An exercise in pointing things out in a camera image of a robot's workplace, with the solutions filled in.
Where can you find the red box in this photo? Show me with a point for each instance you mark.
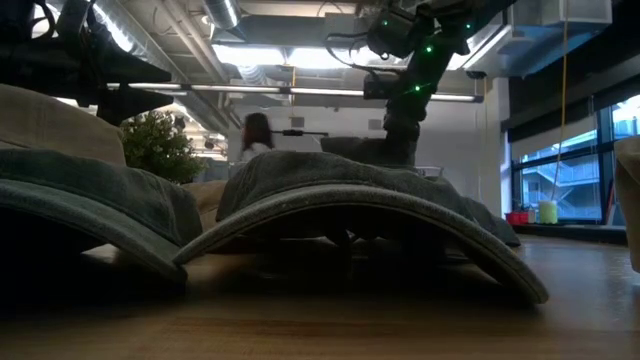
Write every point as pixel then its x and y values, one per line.
pixel 517 218

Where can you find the light green container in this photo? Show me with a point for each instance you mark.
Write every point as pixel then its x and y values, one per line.
pixel 548 212

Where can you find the small green potted plant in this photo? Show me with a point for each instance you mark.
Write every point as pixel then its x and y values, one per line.
pixel 157 147

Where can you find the clear plastic bin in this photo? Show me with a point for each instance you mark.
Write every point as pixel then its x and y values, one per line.
pixel 430 171

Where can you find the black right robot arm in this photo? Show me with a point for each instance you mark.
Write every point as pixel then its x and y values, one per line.
pixel 450 25

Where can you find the olive green jacket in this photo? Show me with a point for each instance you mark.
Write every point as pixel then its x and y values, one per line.
pixel 360 150

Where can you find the dark grey baseball cap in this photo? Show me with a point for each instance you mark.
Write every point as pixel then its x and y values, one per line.
pixel 492 222
pixel 100 195
pixel 325 175

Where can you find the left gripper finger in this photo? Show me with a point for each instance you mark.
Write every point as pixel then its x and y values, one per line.
pixel 130 72
pixel 125 106

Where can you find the silver ventilation duct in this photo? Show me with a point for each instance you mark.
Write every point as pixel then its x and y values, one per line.
pixel 222 12

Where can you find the large window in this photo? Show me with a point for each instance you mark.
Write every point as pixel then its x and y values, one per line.
pixel 565 185

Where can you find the long ceiling light strip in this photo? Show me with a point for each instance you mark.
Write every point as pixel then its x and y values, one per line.
pixel 240 89

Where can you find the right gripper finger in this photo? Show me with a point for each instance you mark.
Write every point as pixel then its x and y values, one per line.
pixel 402 137

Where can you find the person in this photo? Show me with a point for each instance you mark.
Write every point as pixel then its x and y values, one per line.
pixel 256 137

